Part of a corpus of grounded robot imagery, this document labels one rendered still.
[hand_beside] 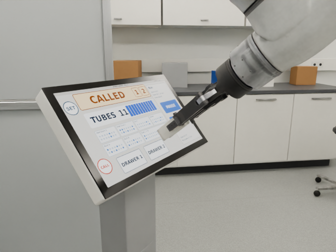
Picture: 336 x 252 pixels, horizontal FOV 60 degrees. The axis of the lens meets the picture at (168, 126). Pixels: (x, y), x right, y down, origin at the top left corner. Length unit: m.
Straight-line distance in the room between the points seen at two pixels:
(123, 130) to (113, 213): 0.30
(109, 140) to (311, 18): 0.52
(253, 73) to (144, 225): 0.69
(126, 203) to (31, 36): 0.99
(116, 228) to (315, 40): 0.78
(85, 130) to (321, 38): 0.54
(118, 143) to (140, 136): 0.09
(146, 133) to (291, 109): 2.60
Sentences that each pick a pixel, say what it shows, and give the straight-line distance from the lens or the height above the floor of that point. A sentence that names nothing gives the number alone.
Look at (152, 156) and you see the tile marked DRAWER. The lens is 0.84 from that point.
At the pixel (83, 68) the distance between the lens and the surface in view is 1.56.
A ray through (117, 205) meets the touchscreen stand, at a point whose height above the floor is 0.82.
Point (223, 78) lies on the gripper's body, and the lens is 0.56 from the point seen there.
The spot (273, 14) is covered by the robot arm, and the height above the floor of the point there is 1.34.
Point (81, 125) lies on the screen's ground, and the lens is 0.75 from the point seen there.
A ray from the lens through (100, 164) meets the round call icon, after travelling 0.72.
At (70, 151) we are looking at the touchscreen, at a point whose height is 1.05.
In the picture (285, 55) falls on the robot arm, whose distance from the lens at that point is 0.52.
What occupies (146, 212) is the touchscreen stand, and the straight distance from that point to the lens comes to 1.04.
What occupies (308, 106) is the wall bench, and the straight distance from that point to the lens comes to 3.43.
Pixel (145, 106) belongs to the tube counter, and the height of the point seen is 1.11.
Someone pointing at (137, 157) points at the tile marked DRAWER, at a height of 1.00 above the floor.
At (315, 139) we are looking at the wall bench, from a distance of 3.58.
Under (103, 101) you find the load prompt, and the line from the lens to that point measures 0.84.
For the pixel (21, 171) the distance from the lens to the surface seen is 1.76.
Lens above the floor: 1.28
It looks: 14 degrees down
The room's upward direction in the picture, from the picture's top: straight up
